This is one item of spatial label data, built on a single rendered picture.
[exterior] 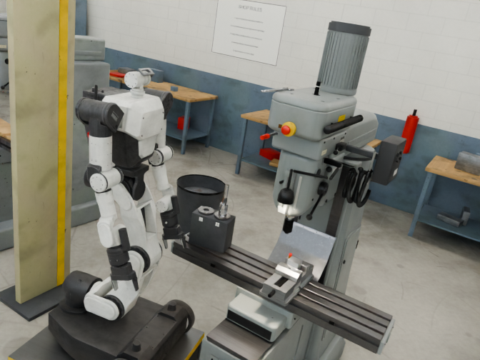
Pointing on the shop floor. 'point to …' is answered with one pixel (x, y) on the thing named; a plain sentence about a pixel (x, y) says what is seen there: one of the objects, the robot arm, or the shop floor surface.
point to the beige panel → (41, 150)
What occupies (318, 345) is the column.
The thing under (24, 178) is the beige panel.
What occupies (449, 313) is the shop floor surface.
